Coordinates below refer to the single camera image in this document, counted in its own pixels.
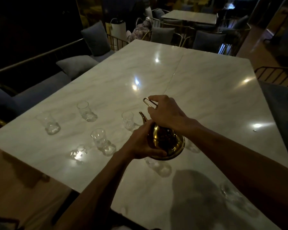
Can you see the white marble dining table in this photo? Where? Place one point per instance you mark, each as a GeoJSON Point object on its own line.
{"type": "Point", "coordinates": [190, 16]}

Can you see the small clear glass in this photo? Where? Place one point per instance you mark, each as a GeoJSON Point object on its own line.
{"type": "Point", "coordinates": [79, 153]}

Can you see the person's right hand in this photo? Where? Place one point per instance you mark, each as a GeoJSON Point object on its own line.
{"type": "Point", "coordinates": [169, 114]}

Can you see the gold metal chair frame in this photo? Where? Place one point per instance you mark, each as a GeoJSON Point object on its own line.
{"type": "Point", "coordinates": [276, 75]}

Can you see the gold metal teapot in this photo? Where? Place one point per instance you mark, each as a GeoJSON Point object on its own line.
{"type": "Point", "coordinates": [166, 142]}

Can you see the grey square cushion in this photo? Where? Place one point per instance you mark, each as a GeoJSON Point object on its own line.
{"type": "Point", "coordinates": [96, 39]}
{"type": "Point", "coordinates": [76, 65]}

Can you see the gold metal sofa rail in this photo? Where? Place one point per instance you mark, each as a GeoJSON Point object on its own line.
{"type": "Point", "coordinates": [33, 57]}

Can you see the blue-grey bench sofa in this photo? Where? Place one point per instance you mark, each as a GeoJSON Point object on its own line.
{"type": "Point", "coordinates": [38, 89]}

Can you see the gold chair with grey cushion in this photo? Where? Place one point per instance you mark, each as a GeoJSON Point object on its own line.
{"type": "Point", "coordinates": [207, 41]}
{"type": "Point", "coordinates": [237, 28]}
{"type": "Point", "coordinates": [162, 35]}
{"type": "Point", "coordinates": [158, 15]}

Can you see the clear drinking glass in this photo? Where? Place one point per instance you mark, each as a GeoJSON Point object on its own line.
{"type": "Point", "coordinates": [50, 125]}
{"type": "Point", "coordinates": [86, 112]}
{"type": "Point", "coordinates": [235, 196]}
{"type": "Point", "coordinates": [159, 167]}
{"type": "Point", "coordinates": [102, 141]}
{"type": "Point", "coordinates": [128, 120]}

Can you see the grey upholstered seat back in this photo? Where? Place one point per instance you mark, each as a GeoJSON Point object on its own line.
{"type": "Point", "coordinates": [282, 117]}

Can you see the person's left forearm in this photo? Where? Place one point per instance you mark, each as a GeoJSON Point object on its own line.
{"type": "Point", "coordinates": [96, 194]}

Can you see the person's left thumb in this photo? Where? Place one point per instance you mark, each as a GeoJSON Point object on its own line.
{"type": "Point", "coordinates": [156, 153]}

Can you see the person's right fingers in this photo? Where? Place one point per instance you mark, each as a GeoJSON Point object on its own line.
{"type": "Point", "coordinates": [159, 110]}

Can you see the person's right forearm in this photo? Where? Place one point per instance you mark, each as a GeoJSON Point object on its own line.
{"type": "Point", "coordinates": [242, 170]}

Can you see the person's left hand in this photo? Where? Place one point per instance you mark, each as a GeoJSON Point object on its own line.
{"type": "Point", "coordinates": [136, 146]}

